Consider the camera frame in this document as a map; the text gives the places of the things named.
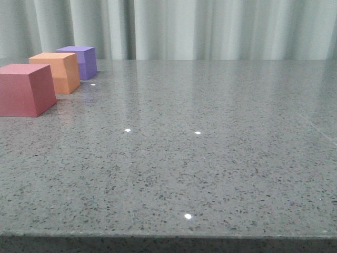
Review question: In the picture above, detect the orange foam cube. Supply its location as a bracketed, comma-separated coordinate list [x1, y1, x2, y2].
[28, 52, 80, 94]

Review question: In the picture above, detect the white pleated curtain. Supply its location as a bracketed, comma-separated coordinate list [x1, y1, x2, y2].
[1, 1, 336, 60]

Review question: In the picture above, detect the red foam cube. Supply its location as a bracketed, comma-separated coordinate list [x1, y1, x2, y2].
[1, 64, 56, 117]

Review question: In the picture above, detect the purple foam cube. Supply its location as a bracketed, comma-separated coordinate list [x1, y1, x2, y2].
[55, 46, 97, 80]

